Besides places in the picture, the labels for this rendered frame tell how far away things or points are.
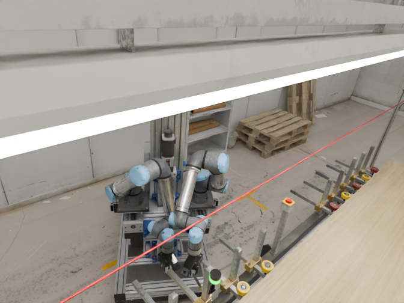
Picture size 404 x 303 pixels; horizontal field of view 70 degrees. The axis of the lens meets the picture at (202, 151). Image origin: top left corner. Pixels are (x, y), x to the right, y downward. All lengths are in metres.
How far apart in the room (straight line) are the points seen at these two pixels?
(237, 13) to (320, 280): 1.89
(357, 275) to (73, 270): 2.44
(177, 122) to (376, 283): 1.68
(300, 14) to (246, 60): 0.17
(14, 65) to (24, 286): 3.01
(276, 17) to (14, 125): 0.42
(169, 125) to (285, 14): 1.59
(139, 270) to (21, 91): 2.62
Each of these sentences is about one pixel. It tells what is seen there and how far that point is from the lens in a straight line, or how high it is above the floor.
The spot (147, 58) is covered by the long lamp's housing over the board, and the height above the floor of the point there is 2.38.
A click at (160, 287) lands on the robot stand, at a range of 2.74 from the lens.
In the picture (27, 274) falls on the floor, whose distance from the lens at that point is 3.35.
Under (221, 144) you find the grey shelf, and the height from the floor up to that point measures 0.17.
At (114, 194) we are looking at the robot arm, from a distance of 2.00.
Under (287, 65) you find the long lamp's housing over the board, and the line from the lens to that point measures 0.57.
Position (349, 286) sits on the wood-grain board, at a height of 0.90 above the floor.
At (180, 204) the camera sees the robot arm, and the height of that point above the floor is 1.37.
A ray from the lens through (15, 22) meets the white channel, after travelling 0.31.
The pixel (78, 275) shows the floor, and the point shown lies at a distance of 3.20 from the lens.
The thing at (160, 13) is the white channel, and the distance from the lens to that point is 0.38.
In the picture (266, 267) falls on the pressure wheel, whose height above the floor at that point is 0.90.
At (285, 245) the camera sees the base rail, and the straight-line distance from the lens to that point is 2.56.
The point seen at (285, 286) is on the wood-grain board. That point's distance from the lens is 2.04.
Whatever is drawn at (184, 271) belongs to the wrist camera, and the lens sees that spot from 1.70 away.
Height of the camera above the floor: 2.46
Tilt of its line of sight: 29 degrees down
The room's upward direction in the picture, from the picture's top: 6 degrees clockwise
